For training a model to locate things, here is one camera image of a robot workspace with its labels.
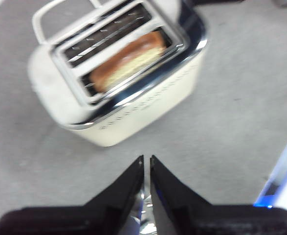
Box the cream toaster with chrome rim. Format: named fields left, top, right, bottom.
left=27, top=0, right=210, bottom=147

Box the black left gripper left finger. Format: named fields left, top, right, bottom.
left=0, top=154, right=144, bottom=235

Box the brown-crusted bread slice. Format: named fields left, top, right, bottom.
left=89, top=30, right=167, bottom=93

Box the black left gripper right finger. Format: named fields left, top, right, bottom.
left=150, top=154, right=287, bottom=235

